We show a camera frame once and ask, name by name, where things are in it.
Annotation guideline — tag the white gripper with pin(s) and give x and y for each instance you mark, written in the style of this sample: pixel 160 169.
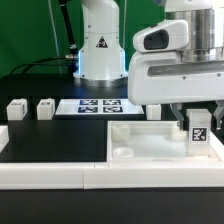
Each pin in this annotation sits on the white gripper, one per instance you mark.
pixel 158 74

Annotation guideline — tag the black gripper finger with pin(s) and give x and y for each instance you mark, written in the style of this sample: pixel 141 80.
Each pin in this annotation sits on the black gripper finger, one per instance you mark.
pixel 219 114

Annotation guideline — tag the white square tabletop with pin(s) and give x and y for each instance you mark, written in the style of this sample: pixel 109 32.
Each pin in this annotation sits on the white square tabletop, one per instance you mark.
pixel 158 141

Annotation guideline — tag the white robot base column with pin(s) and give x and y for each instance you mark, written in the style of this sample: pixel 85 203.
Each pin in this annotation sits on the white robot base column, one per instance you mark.
pixel 101 58

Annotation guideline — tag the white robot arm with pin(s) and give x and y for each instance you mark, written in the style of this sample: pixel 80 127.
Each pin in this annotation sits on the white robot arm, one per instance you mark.
pixel 205 20

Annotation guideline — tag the white base tag plate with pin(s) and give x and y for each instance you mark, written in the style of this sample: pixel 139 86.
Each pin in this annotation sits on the white base tag plate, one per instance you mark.
pixel 97 107

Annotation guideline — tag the white U-shaped obstacle fence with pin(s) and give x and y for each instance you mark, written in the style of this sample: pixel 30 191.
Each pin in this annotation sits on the white U-shaped obstacle fence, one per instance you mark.
pixel 108 174

